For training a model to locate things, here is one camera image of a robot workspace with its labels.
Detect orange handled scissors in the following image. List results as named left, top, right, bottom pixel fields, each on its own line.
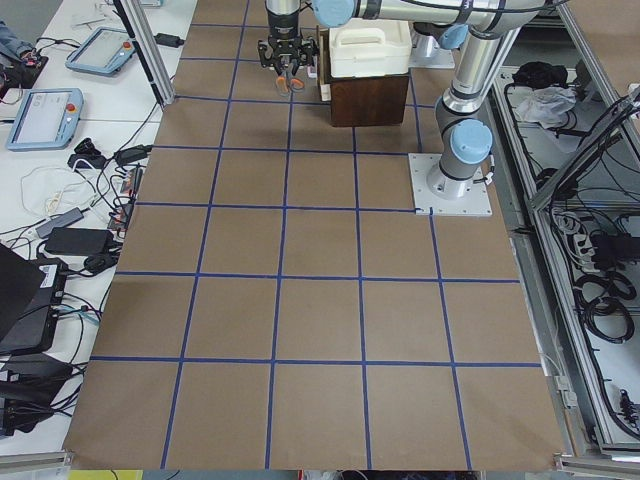
left=275, top=56, right=305, bottom=97

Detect far teach pendant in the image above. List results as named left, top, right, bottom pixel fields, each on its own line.
left=65, top=26, right=134, bottom=76

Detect white plastic tray box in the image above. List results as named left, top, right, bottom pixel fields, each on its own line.
left=329, top=18, right=412, bottom=78

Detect black laptop computer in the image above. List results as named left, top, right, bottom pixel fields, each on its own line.
left=1, top=246, right=67, bottom=356

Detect white crumpled cloth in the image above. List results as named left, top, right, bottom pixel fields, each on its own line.
left=514, top=86, right=576, bottom=129

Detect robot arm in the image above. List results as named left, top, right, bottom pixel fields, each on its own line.
left=257, top=0, right=319, bottom=76
left=312, top=1, right=561, bottom=200

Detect black power adapter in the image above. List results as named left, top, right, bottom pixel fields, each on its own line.
left=154, top=33, right=185, bottom=48

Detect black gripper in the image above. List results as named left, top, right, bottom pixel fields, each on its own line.
left=257, top=36, right=318, bottom=76

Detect dark wooden cabinet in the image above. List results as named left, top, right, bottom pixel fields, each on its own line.
left=330, top=73, right=410, bottom=127

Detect teach pendant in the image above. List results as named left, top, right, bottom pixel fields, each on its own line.
left=5, top=88, right=84, bottom=152
left=65, top=26, right=134, bottom=76

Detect aluminium frame post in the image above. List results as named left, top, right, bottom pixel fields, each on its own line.
left=113, top=0, right=175, bottom=107

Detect near teach pendant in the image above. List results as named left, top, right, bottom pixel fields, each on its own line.
left=5, top=88, right=84, bottom=152

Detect wooden drawer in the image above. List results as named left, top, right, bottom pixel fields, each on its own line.
left=315, top=26, right=331, bottom=102

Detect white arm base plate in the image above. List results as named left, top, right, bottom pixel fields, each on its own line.
left=408, top=153, right=493, bottom=217

